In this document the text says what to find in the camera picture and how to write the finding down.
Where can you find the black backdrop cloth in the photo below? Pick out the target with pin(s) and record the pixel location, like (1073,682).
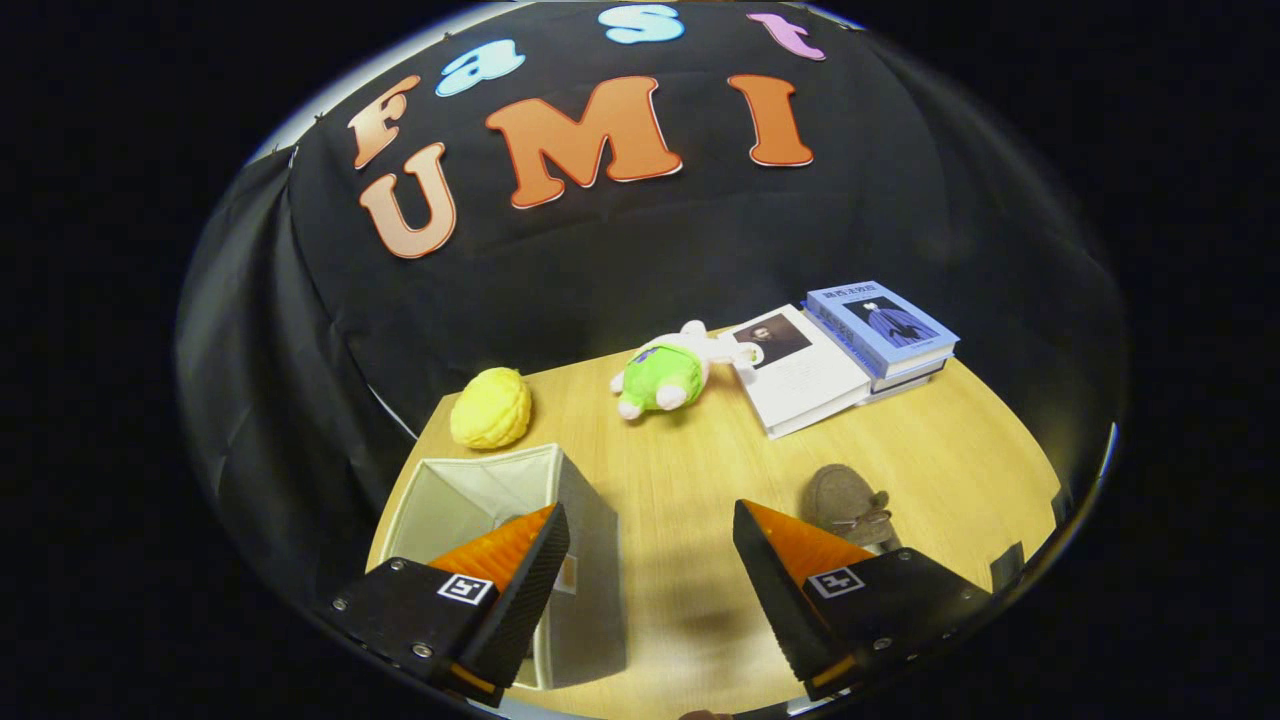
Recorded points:
(650,260)

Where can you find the green and white plush toy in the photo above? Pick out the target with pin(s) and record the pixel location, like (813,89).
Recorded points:
(665,375)

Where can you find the yellow plush ball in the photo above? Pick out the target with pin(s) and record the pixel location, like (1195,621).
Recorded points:
(490,408)

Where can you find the small black block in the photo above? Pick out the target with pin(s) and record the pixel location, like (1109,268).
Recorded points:
(1007,565)

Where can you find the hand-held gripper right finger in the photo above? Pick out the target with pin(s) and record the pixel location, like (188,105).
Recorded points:
(775,600)

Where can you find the white book with portrait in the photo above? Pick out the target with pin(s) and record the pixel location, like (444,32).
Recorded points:
(810,385)

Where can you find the thin paperback book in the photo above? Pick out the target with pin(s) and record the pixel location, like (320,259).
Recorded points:
(915,372)
(900,390)

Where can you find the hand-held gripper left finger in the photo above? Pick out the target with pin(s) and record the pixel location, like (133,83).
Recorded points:
(525,600)

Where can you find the grey fabric storage box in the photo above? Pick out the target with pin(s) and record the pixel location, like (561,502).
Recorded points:
(590,600)

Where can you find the brown fuzzy slipper shoe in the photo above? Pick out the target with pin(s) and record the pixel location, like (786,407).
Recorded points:
(840,500)

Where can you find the blue book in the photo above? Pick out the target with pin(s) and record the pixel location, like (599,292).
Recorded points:
(880,325)

